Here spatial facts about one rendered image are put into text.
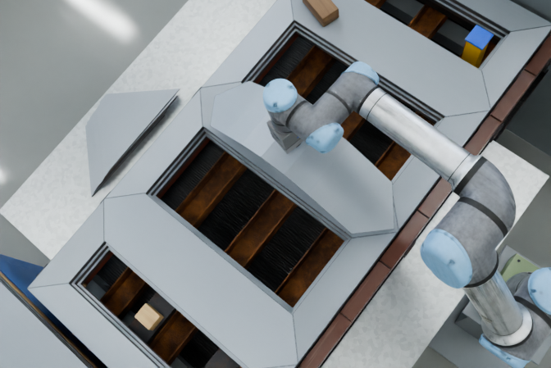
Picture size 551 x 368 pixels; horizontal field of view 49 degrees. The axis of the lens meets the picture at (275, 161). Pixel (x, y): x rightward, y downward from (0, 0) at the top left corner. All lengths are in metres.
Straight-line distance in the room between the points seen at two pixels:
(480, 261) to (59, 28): 2.56
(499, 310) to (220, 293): 0.73
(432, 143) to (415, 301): 0.69
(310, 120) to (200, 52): 0.86
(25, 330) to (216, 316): 0.56
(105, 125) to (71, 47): 1.24
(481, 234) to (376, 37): 0.87
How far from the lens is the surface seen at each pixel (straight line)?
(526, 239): 2.68
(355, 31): 1.94
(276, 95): 1.34
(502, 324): 1.51
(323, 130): 1.32
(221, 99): 1.85
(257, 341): 1.70
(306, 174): 1.60
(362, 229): 1.66
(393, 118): 1.33
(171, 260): 1.78
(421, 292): 1.89
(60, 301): 1.89
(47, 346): 1.91
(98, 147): 2.07
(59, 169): 2.13
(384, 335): 1.87
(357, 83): 1.36
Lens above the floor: 2.55
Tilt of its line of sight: 70 degrees down
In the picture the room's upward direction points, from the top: 23 degrees counter-clockwise
